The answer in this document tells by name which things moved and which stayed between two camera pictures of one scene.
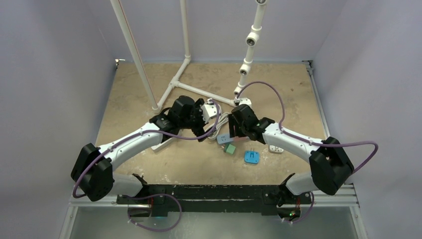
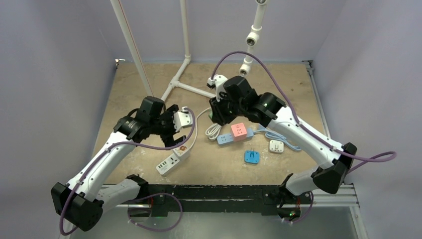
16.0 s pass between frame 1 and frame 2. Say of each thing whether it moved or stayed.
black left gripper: moved
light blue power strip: stayed
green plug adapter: moved
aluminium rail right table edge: stayed
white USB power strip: moved
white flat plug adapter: stayed
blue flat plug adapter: stayed
